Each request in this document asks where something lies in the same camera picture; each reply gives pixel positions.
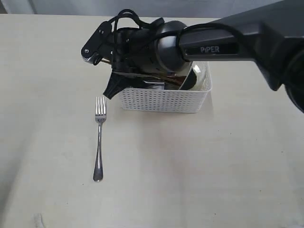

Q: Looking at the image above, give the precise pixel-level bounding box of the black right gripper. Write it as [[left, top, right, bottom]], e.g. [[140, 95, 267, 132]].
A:
[[103, 27, 166, 99]]

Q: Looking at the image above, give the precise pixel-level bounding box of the silver metal fork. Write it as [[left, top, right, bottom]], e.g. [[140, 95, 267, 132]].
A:
[[93, 96, 106, 182]]

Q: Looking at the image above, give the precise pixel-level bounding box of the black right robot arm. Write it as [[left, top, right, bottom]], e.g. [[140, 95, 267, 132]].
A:
[[104, 0, 304, 110]]

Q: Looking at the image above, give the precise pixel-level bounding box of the silver metal cup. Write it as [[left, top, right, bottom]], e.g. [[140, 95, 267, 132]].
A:
[[143, 81, 165, 90]]

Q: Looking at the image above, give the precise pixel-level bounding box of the brown wooden spoon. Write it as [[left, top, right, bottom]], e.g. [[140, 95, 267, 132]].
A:
[[163, 75, 187, 89]]

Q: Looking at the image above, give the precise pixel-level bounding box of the white perforated plastic basket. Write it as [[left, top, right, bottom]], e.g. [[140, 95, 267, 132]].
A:
[[118, 62, 212, 114]]

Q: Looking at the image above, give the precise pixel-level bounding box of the speckled white bowl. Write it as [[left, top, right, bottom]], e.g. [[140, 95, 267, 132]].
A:
[[179, 62, 207, 91]]

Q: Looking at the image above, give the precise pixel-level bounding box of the grey backdrop curtain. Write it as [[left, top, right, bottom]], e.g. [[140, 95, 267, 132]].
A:
[[0, 0, 273, 18]]

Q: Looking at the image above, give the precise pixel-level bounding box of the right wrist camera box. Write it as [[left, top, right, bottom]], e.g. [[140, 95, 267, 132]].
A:
[[81, 21, 114, 66]]

